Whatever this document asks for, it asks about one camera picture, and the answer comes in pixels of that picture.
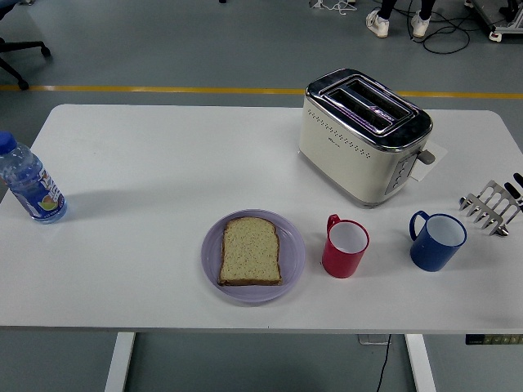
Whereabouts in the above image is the purple plate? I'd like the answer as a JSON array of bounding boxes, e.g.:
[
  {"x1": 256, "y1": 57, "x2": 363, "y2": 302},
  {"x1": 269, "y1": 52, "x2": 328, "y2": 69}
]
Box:
[{"x1": 201, "y1": 209, "x2": 306, "y2": 303}]

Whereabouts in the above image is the black office chair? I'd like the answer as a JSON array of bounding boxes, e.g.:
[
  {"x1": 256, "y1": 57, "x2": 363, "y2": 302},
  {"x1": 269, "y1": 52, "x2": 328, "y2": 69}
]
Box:
[{"x1": 0, "y1": 0, "x2": 53, "y2": 91}]

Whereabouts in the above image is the metal toast rack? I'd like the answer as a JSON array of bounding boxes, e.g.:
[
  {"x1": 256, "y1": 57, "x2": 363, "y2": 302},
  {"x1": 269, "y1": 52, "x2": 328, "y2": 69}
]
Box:
[{"x1": 458, "y1": 179, "x2": 523, "y2": 238}]

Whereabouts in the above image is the blue enamel cup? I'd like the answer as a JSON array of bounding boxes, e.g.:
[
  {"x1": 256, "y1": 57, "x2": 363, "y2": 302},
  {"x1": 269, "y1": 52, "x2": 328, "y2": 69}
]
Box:
[{"x1": 409, "y1": 210, "x2": 467, "y2": 273}]

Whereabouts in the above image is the white table leg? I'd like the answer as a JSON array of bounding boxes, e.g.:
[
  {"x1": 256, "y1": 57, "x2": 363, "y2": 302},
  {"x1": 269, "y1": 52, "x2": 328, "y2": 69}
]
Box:
[
  {"x1": 104, "y1": 332, "x2": 136, "y2": 392},
  {"x1": 405, "y1": 333, "x2": 436, "y2": 392}
]

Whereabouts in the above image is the plastic bottle with blue cap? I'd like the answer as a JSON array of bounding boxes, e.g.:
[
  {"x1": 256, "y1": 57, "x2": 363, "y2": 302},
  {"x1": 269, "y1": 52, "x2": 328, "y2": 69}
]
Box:
[{"x1": 0, "y1": 130, "x2": 69, "y2": 225}]

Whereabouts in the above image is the black cable under table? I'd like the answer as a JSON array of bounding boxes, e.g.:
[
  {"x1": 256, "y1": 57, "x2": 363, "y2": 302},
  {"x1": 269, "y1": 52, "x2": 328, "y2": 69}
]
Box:
[{"x1": 374, "y1": 334, "x2": 392, "y2": 392}]

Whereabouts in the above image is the black floor cable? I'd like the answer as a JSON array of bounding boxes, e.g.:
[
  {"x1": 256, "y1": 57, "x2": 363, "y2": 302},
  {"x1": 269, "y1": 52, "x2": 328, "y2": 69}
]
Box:
[{"x1": 391, "y1": 0, "x2": 491, "y2": 55}]

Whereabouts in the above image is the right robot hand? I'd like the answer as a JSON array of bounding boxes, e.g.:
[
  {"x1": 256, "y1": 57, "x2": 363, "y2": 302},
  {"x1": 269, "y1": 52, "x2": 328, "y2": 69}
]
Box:
[{"x1": 503, "y1": 172, "x2": 523, "y2": 206}]

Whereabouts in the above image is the red enamel cup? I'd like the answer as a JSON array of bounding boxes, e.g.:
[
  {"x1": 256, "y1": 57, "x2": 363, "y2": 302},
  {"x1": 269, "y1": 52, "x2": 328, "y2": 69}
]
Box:
[{"x1": 321, "y1": 213, "x2": 371, "y2": 279}]

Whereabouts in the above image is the bread slice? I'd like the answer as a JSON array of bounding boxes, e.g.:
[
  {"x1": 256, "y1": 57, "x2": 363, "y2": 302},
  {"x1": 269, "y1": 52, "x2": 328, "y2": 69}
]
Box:
[{"x1": 217, "y1": 217, "x2": 284, "y2": 287}]

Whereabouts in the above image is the person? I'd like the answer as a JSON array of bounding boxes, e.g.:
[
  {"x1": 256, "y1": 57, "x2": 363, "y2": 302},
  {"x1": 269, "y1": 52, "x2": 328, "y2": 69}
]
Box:
[{"x1": 365, "y1": 0, "x2": 430, "y2": 39}]

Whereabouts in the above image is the black table control panel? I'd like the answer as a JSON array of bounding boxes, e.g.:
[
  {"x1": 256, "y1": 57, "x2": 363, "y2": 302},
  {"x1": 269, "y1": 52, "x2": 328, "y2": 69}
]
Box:
[{"x1": 465, "y1": 334, "x2": 523, "y2": 346}]

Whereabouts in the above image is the white equipment frame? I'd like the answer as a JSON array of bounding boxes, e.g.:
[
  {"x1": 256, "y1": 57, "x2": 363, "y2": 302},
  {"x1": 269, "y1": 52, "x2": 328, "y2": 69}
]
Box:
[{"x1": 464, "y1": 0, "x2": 523, "y2": 42}]

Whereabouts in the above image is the cream toaster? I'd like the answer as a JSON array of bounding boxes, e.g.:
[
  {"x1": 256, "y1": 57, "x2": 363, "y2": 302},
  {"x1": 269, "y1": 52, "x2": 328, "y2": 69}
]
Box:
[{"x1": 297, "y1": 68, "x2": 436, "y2": 209}]

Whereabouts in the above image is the white cable bundle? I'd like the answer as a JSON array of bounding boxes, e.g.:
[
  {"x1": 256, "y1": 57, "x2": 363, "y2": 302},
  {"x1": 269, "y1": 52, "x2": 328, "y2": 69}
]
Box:
[{"x1": 309, "y1": 0, "x2": 357, "y2": 17}]

